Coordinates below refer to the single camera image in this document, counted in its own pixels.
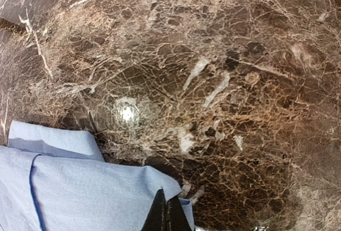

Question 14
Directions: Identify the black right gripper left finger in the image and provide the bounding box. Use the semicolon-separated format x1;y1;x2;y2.
142;189;166;231

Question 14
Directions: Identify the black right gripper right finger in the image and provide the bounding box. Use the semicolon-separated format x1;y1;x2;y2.
166;196;196;231

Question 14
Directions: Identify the light blue long sleeve shirt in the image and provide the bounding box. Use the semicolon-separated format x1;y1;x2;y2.
1;121;181;230

